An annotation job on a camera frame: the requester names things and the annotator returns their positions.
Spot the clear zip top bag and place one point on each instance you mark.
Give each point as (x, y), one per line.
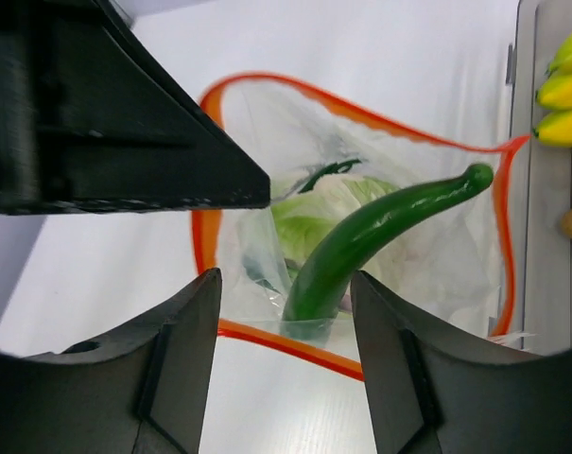
(501, 333)

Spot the white cauliflower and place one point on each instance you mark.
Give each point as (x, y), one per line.
(407, 263)

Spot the green chili pepper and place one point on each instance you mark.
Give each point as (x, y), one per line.
(313, 301)

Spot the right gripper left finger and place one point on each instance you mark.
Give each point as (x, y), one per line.
(139, 388)

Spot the clear plastic food bin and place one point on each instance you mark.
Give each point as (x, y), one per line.
(541, 186)

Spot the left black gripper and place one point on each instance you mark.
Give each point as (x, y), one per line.
(90, 121)

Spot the yellow banana bunch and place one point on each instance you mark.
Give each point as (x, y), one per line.
(555, 95)

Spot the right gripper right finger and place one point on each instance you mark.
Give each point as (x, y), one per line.
(433, 388)

